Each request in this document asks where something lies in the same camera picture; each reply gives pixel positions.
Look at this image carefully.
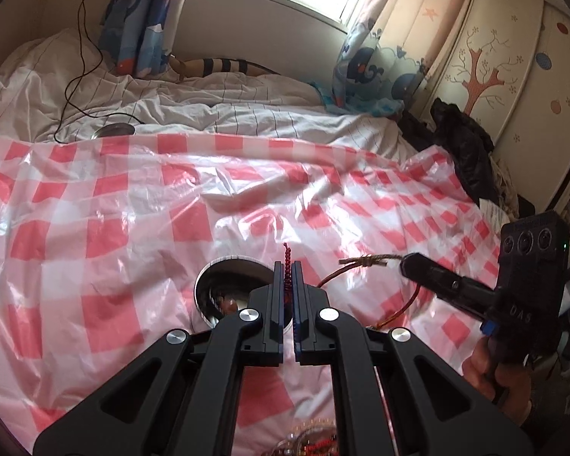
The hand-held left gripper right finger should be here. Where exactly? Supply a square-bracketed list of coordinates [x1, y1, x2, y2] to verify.
[293, 260, 534, 456]

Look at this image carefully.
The cream wardrobe with tree print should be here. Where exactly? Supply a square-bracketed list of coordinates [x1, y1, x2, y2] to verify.
[420, 0, 570, 248]

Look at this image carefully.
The black cable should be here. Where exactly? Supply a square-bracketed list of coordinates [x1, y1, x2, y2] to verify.
[52, 0, 143, 143]

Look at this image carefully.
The striped plush toy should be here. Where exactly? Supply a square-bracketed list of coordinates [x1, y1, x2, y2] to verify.
[168, 55, 279, 82]

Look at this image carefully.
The amber bead bracelet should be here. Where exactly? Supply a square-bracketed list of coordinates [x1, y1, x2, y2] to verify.
[265, 425, 339, 456]

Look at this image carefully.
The round metal tin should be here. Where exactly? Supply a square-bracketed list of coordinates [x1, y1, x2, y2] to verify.
[194, 257, 296, 334]

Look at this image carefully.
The red braided bracelet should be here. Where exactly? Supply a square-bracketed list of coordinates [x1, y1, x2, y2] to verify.
[282, 242, 294, 306]

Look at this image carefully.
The blue whale print curtain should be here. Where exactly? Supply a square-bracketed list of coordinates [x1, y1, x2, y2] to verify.
[331, 0, 440, 117]
[99, 0, 184, 78]

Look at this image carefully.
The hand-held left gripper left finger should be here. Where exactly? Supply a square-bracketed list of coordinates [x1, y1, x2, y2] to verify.
[33, 261, 286, 456]

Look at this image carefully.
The red white checked plastic sheet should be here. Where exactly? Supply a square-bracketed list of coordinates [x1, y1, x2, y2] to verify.
[0, 132, 502, 456]

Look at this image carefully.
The red gold cord bracelet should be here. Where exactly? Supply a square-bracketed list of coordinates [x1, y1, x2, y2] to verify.
[317, 253, 424, 331]

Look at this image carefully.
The black clothing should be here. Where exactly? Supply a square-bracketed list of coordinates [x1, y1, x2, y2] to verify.
[399, 97, 497, 203]

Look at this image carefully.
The white striped bedsheet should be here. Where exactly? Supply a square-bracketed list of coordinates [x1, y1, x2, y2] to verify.
[0, 27, 421, 160]

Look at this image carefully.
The person's right hand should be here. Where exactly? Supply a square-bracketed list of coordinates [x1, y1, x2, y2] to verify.
[461, 336, 536, 424]

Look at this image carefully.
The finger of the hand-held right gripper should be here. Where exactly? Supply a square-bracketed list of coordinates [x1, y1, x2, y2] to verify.
[399, 252, 500, 322]

